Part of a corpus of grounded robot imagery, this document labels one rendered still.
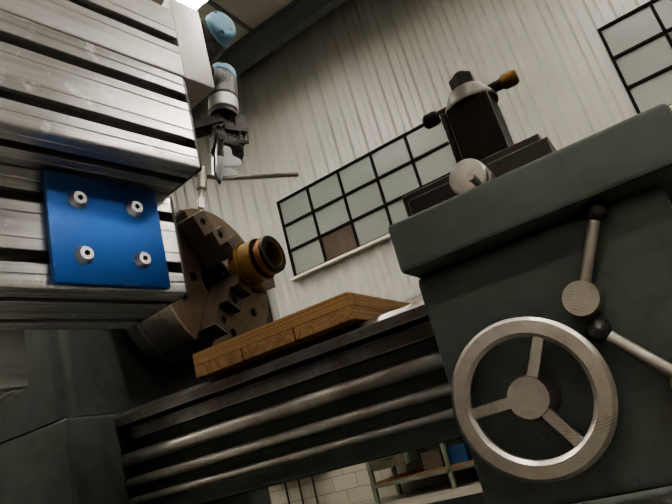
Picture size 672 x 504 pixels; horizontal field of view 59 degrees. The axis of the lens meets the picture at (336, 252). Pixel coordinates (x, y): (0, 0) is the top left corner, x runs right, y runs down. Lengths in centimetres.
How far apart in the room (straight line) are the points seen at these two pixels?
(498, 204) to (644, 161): 14
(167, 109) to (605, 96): 771
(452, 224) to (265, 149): 961
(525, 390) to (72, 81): 47
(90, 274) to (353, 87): 921
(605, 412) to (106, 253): 44
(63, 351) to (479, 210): 76
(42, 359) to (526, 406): 82
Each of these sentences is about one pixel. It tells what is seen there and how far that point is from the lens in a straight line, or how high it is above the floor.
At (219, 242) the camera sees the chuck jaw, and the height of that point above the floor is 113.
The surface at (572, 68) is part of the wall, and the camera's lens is 832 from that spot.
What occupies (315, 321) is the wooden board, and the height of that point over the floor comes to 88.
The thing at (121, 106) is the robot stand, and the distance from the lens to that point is 48.
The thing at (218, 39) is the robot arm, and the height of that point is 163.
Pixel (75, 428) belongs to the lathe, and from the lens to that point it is 110.
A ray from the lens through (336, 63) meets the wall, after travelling 991.
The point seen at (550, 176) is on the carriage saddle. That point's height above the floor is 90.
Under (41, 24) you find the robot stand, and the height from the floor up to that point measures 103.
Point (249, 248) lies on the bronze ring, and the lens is 112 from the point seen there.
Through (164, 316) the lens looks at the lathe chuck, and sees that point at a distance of 110.
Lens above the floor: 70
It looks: 18 degrees up
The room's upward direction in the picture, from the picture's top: 15 degrees counter-clockwise
